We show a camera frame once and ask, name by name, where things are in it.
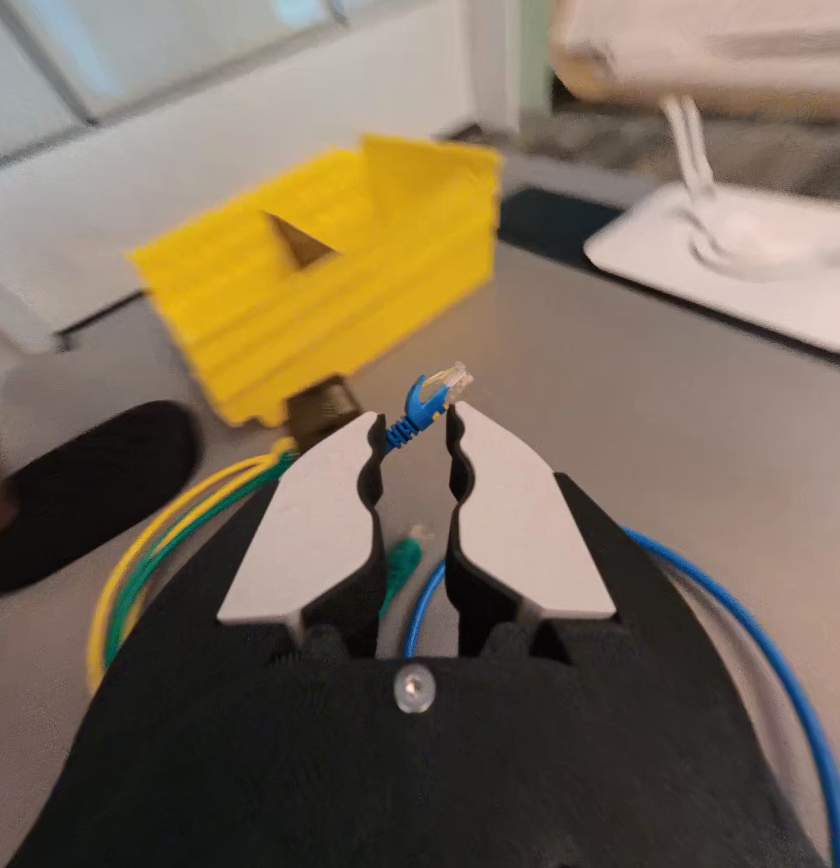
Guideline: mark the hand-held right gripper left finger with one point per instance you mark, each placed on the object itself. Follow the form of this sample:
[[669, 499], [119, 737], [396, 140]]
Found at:
[[311, 536]]

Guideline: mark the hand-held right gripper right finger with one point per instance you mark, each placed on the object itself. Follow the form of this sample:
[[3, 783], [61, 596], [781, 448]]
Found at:
[[522, 542]]

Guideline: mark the black network switch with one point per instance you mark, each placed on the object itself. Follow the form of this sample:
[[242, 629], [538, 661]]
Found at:
[[322, 407]]

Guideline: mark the yellow plastic bin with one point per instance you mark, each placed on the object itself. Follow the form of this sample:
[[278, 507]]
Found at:
[[291, 325]]

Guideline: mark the white stand base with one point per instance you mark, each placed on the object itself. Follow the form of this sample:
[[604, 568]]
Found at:
[[766, 298]]

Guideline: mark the wooden poster board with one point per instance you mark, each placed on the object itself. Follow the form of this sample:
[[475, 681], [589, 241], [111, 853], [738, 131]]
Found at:
[[664, 74]]

